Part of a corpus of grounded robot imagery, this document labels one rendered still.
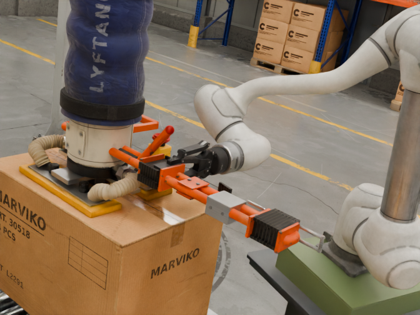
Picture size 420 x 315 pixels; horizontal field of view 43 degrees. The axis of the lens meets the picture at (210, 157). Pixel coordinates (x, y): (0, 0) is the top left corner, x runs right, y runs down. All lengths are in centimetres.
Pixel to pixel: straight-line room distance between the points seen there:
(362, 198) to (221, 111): 53
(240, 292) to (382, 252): 159
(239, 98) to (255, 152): 17
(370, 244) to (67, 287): 85
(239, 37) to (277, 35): 204
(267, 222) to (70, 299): 62
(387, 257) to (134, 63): 87
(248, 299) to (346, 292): 137
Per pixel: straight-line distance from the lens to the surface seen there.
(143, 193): 147
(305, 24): 918
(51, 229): 146
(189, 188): 123
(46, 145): 161
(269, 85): 156
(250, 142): 152
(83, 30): 135
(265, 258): 194
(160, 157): 137
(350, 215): 175
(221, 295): 300
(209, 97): 157
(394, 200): 155
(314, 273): 175
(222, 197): 120
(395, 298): 180
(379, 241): 158
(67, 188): 145
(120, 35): 134
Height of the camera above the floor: 172
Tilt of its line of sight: 21 degrees down
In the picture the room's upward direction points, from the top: 10 degrees clockwise
